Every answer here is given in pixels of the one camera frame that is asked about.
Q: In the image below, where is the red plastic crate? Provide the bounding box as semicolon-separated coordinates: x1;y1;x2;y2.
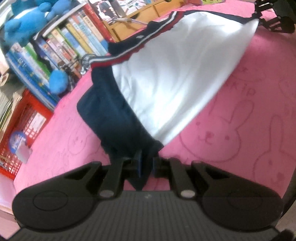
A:
1;89;53;180

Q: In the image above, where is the stack of papers and books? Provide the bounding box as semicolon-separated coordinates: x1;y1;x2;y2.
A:
0;46;25;144

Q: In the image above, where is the white charging cable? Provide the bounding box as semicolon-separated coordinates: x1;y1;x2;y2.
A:
111;17;149;26

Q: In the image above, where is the white and navy jacket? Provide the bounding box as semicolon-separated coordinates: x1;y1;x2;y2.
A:
77;10;259;190

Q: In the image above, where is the smartphone with lit screen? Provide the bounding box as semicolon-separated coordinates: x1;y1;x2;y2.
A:
89;0;126;23

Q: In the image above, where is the blue plush ball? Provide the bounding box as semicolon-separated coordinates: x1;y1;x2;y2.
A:
49;70;69;95

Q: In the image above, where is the wooden drawer organizer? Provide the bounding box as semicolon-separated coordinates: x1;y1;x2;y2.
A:
103;0;186;42

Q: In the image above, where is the round blue tag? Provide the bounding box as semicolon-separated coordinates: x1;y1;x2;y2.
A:
9;131;33;164

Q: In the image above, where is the blue whale plush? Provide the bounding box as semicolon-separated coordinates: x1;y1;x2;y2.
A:
2;1;75;48

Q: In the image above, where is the miniature bicycle model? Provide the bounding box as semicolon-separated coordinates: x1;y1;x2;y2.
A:
59;54;96;92

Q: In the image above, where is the row of books left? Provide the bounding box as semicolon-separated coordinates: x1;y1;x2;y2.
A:
1;1;113;109

